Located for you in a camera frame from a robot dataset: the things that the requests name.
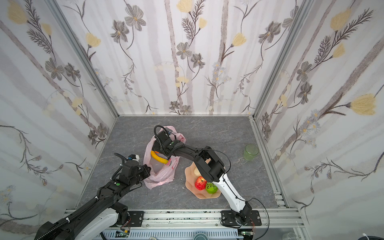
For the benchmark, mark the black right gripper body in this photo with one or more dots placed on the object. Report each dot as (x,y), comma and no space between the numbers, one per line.
(163,146)

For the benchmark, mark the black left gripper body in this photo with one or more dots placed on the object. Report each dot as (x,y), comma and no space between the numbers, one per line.
(144,171)

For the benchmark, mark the pink plastic bag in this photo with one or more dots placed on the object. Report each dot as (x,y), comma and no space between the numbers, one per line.
(162,170)

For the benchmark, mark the beige fake potato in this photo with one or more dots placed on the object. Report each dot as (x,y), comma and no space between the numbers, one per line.
(197,172)

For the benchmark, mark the pink scalloped bowl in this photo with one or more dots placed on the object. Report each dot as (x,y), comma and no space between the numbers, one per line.
(190,184)

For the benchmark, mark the red fake strawberry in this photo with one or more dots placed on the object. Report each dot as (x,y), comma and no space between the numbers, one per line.
(200,183)

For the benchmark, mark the green fake custard apple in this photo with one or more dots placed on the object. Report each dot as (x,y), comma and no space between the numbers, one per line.
(211,188)

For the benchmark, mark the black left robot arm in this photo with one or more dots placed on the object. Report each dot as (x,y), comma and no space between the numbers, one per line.
(103,210)

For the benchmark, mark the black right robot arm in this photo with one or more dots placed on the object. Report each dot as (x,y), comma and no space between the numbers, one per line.
(212,169)

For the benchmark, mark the yellow fake banana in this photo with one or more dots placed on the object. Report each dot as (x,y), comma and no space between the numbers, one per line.
(158,158)

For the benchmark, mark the green translucent cup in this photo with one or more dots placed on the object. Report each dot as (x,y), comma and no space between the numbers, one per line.
(250,152)

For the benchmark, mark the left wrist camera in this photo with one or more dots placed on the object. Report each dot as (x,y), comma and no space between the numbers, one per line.
(133,158)

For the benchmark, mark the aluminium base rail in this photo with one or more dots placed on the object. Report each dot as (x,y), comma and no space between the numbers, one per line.
(277,224)

